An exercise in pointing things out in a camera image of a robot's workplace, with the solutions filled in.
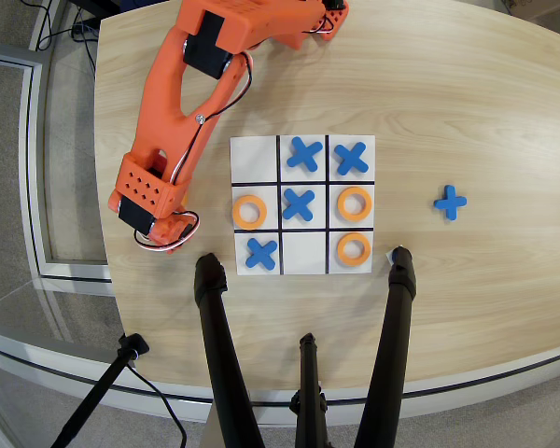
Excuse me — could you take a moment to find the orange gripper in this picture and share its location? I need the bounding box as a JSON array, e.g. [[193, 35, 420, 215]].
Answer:
[[106, 189, 200, 256]]

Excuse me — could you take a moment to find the brown cardboard box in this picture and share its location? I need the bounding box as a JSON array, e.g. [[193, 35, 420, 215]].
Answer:
[[498, 0, 560, 22]]

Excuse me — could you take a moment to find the blue foam cross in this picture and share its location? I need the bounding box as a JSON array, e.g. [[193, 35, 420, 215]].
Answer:
[[432, 185, 468, 222], [286, 136, 324, 172], [333, 142, 371, 176], [282, 187, 316, 221], [245, 237, 279, 271]]

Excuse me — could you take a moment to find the white tic-tac-toe board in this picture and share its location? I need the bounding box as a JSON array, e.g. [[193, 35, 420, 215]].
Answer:
[[230, 134, 377, 276]]

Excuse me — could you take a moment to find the thick black tripod leg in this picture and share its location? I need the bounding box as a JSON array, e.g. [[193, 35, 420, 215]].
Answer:
[[193, 252, 267, 448], [352, 245, 418, 448]]

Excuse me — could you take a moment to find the slim black stand pole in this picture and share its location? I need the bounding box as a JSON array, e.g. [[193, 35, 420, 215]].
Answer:
[[49, 332, 150, 448]]

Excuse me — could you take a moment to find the thin black tripod leg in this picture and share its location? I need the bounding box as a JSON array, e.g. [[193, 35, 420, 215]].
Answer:
[[288, 332, 330, 448]]

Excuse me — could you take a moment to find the dark furniture base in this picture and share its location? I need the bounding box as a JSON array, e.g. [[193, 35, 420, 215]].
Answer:
[[69, 0, 123, 12]]

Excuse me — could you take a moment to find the black cable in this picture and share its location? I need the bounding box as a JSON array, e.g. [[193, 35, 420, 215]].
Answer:
[[125, 362, 189, 448]]

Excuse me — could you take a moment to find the grey metal floor frame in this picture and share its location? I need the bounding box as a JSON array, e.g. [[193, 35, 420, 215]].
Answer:
[[0, 39, 114, 286]]

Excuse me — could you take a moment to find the black plug with cables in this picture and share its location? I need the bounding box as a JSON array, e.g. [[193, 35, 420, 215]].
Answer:
[[27, 0, 100, 80]]

